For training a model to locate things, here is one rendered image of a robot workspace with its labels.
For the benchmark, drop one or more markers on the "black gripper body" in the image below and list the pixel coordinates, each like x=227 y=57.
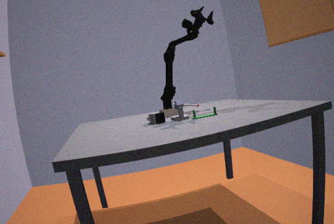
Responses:
x=200 y=20

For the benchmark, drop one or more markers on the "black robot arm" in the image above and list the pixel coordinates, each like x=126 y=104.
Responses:
x=169 y=90

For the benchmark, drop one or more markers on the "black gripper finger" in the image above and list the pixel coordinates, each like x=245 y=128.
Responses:
x=210 y=16
x=198 y=11

